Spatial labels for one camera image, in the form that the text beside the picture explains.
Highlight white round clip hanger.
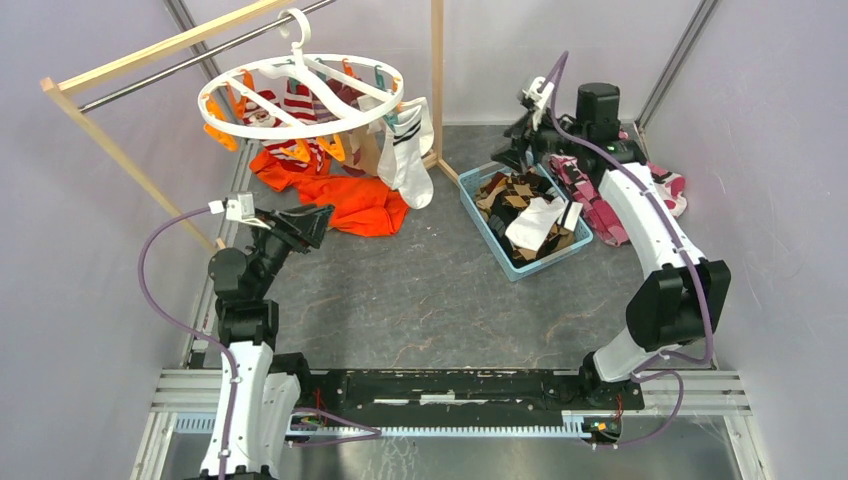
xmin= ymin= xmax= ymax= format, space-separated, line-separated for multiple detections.
xmin=197 ymin=9 xmax=405 ymax=142

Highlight metal hanging rod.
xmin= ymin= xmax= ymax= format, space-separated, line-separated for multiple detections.
xmin=78 ymin=0 xmax=339 ymax=115

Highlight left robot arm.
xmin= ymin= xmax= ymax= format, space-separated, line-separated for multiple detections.
xmin=197 ymin=200 xmax=334 ymax=479

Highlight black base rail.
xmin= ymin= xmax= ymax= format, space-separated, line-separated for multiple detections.
xmin=289 ymin=369 xmax=645 ymax=439

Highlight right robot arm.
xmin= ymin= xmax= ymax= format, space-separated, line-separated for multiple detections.
xmin=491 ymin=77 xmax=731 ymax=408

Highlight tan sock maroon toe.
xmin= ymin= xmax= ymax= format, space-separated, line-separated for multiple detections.
xmin=340 ymin=126 xmax=381 ymax=177

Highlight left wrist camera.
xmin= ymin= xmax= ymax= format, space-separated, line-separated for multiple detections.
xmin=207 ymin=192 xmax=255 ymax=226

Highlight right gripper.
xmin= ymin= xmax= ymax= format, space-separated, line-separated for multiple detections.
xmin=491 ymin=103 xmax=588 ymax=175

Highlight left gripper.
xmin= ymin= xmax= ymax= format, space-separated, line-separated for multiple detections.
xmin=249 ymin=203 xmax=335 ymax=297

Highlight white sock with black stripes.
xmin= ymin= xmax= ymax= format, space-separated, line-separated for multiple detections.
xmin=377 ymin=97 xmax=435 ymax=209

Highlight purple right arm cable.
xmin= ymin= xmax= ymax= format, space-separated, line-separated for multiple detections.
xmin=541 ymin=51 xmax=717 ymax=450

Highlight pink camouflage trousers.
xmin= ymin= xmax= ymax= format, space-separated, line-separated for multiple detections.
xmin=550 ymin=127 xmax=693 ymax=251

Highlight wooden drying rack frame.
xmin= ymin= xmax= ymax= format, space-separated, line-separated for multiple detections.
xmin=5 ymin=1 xmax=430 ymax=256

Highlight light blue laundry basket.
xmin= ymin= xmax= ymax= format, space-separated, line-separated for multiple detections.
xmin=458 ymin=163 xmax=593 ymax=282

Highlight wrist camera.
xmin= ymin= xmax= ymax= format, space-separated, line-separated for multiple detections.
xmin=207 ymin=192 xmax=255 ymax=226
xmin=518 ymin=76 xmax=554 ymax=131

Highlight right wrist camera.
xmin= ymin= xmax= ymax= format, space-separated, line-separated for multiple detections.
xmin=518 ymin=76 xmax=554 ymax=131

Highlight red white striped sock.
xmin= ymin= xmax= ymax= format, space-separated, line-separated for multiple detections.
xmin=239 ymin=83 xmax=325 ymax=173

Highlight orange cloth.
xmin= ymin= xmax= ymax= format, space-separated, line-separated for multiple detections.
xmin=249 ymin=150 xmax=410 ymax=237

